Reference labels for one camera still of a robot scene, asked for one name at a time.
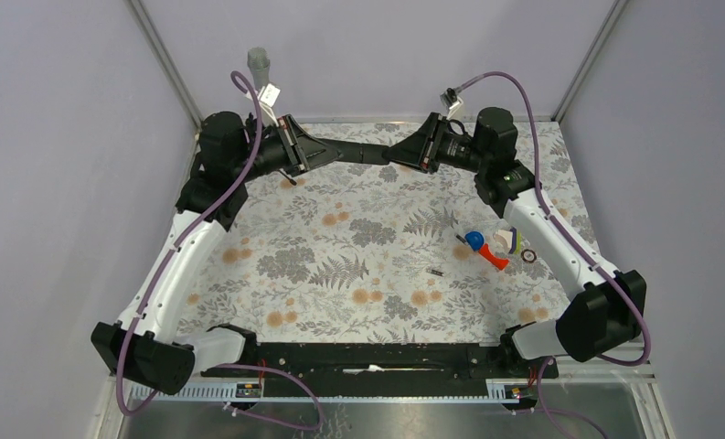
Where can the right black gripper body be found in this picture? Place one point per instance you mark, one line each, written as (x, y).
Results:
(445, 148)

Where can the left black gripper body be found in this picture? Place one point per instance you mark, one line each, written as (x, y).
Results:
(290, 148)

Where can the black remote control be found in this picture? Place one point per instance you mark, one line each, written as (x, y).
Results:
(361, 153)

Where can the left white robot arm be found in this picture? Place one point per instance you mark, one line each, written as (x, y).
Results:
(142, 344)

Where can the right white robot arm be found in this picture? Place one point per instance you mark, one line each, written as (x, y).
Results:
(606, 305)

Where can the black tripod microphone stand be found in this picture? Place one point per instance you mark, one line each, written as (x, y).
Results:
(271, 156)

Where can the blue and orange toy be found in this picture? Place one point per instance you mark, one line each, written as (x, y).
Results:
(476, 241)

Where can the silver microphone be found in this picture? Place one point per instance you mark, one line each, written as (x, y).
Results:
(259, 65)

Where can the floral patterned mat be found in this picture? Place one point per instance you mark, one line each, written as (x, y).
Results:
(341, 255)

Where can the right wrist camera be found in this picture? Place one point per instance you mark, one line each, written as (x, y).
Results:
(453, 103)

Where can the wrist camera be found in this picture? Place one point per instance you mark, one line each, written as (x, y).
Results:
(267, 97)
(453, 103)

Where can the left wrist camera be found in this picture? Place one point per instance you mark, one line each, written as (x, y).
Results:
(267, 97)

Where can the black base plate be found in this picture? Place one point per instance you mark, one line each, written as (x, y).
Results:
(335, 362)

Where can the white slotted cable duct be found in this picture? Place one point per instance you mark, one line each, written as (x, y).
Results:
(356, 390)

